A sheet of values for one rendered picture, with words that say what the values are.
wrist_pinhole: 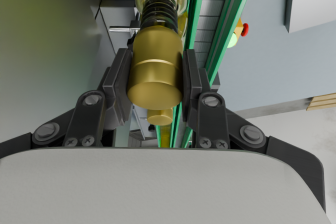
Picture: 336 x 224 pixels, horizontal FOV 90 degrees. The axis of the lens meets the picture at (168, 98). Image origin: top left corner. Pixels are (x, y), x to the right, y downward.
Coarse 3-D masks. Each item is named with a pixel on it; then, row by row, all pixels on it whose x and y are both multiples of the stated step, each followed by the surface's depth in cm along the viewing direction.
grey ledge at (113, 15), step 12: (108, 0) 39; (120, 0) 39; (132, 0) 39; (108, 12) 39; (120, 12) 39; (132, 12) 39; (108, 24) 42; (120, 24) 42; (120, 36) 45; (144, 108) 81; (144, 120) 94; (144, 132) 111
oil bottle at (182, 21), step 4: (140, 16) 20; (180, 16) 19; (184, 16) 19; (140, 20) 20; (180, 20) 19; (184, 20) 19; (180, 24) 19; (184, 24) 19; (180, 28) 19; (184, 28) 19; (180, 32) 19; (184, 32) 19; (180, 36) 19; (184, 36) 20; (184, 40) 20; (184, 44) 21
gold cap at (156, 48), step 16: (144, 32) 11; (160, 32) 10; (144, 48) 10; (160, 48) 10; (176, 48) 11; (144, 64) 9; (160, 64) 9; (176, 64) 10; (128, 80) 10; (144, 80) 9; (160, 80) 9; (176, 80) 9; (128, 96) 10; (144, 96) 10; (160, 96) 10; (176, 96) 10
